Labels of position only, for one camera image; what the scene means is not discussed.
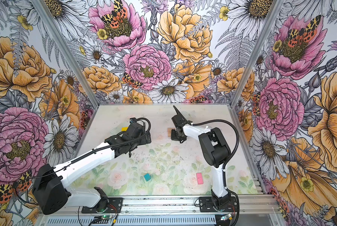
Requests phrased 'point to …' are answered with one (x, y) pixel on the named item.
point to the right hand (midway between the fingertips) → (175, 141)
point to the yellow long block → (124, 129)
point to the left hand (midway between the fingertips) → (142, 139)
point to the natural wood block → (169, 131)
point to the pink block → (199, 178)
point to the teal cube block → (147, 177)
